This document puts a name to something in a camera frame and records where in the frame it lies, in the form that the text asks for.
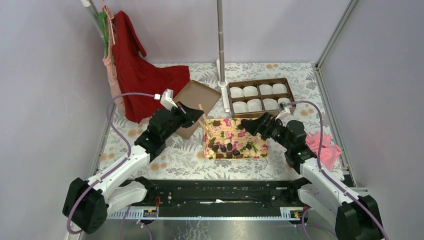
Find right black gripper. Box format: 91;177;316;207
240;112;292;151

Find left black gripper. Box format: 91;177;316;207
161;101;204;142

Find beige wooden tongs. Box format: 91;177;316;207
198;104;213;138

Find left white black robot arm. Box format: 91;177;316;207
62;102;204;234

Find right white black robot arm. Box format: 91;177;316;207
241;112;388;240

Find gold chocolate box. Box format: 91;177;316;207
228;77;295;118

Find brown leaf chocolate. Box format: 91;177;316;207
212;120;221;127

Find white paper cup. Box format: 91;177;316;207
229;87;245;99
246;99;263;113
259;84;274;96
262;98;279;111
232;101;249;114
242;86;259;97
277;97;292;107
272;83;288;94

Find gold box lid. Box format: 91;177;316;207
172;79;222;141

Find floral yellow tray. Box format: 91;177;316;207
203;118;269;160

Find white pole base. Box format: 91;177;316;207
216;59;231;113

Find red garment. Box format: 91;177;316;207
111;10;192;124

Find pink cloth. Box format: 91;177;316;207
305;132;342;170

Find pink garment on hanger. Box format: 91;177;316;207
101;5;121;98

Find metal pole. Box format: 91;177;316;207
216;0;225;63

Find green hanger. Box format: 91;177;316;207
97;12;109;57

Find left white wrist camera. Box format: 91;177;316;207
153;88;177;111

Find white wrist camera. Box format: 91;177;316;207
276;101;292;121
153;88;177;111

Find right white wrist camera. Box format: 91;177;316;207
276;101;292;121

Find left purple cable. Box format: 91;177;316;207
66;92;157;235

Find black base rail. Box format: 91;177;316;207
134;177;305;216

